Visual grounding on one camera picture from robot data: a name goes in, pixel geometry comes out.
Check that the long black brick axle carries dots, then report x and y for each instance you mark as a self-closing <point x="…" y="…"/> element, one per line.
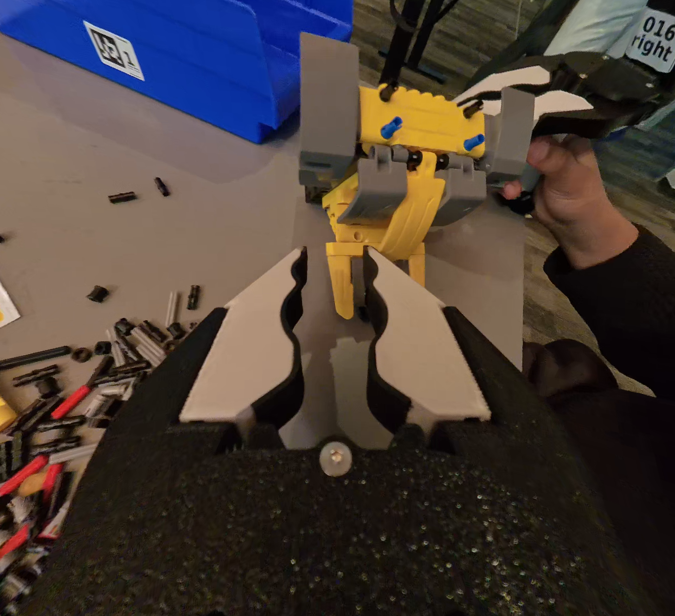
<point x="34" y="357"/>

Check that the white yellow paper sheet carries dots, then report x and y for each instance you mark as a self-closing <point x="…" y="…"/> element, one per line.
<point x="5" y="305"/>

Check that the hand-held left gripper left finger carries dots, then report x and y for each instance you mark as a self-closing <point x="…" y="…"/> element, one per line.
<point x="237" y="357"/>

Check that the black brick bush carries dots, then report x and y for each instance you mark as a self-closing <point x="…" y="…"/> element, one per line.
<point x="97" y="293"/>

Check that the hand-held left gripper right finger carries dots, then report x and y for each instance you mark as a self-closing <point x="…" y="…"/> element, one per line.
<point x="427" y="357"/>

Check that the person's right forearm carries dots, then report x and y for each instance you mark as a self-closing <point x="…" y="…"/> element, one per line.
<point x="627" y="305"/>

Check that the person's right hand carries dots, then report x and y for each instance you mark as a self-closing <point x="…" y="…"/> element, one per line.
<point x="575" y="199"/>

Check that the black floor stand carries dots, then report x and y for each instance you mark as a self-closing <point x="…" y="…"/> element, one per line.
<point x="405" y="46"/>

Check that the yellow brick piece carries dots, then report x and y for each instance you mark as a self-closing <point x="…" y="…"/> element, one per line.
<point x="4" y="413"/>

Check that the yellow grey brick toy model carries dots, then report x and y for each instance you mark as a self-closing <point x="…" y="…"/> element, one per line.
<point x="422" y="115"/>

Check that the pile of small brick pins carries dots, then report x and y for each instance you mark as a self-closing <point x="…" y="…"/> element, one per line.
<point x="126" y="368"/>

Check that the grey brick pin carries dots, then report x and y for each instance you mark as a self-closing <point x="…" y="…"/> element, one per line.
<point x="171" y="307"/>

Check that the blue plastic bin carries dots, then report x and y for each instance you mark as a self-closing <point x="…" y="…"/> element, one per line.
<point x="184" y="73"/>

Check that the black brick pin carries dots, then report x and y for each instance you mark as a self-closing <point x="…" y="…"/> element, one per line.
<point x="122" y="197"/>
<point x="162" y="186"/>
<point x="193" y="296"/>

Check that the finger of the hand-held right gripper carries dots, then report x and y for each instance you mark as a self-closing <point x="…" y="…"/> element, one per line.
<point x="519" y="78"/>
<point x="561" y="103"/>

